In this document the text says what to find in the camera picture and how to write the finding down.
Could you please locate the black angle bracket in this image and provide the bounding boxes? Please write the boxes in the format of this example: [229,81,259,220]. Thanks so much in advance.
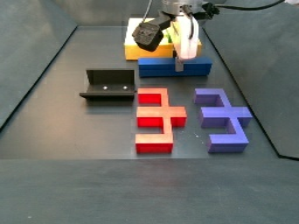
[78,69,136,99]

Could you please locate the blue rectangular bar block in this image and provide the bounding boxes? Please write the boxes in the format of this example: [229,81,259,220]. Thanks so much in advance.
[137,57,212,78]

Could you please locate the black cable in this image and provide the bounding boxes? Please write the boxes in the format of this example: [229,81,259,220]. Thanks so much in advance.
[200,0,287,20]

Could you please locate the red interlocking puzzle block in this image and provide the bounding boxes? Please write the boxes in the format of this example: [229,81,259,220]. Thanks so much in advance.
[134,88,187,154]

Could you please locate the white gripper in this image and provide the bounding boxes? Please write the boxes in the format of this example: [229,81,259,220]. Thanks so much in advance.
[171,15,199,72]

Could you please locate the purple interlocking puzzle block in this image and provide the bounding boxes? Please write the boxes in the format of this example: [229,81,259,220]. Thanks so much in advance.
[193,88,252,153]

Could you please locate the green rectangular bar block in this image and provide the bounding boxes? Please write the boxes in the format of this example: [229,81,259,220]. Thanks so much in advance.
[164,31,172,44]

